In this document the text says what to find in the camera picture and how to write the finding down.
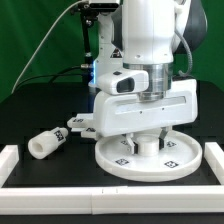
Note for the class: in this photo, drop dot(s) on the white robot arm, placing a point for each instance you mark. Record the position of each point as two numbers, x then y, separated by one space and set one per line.
140 94

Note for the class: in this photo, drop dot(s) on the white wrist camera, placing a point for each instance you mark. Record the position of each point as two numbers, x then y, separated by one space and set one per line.
124 81

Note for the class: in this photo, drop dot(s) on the white left fence bar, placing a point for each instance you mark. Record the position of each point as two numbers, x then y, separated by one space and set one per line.
9 157

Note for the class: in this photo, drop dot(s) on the white cross table base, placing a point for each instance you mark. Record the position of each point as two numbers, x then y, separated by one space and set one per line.
83 123

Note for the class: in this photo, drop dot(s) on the white fence bar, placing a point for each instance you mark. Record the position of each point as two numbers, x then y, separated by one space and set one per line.
111 200
9 157
214 156

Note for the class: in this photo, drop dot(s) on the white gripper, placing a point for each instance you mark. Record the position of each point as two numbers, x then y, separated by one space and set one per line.
122 114

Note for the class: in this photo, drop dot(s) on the white right fence bar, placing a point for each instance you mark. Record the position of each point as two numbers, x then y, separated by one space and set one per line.
214 156

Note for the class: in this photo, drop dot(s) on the white round table top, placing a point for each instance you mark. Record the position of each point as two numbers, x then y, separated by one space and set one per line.
179 156

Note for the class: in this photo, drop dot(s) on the white front fence bar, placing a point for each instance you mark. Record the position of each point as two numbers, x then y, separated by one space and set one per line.
111 200

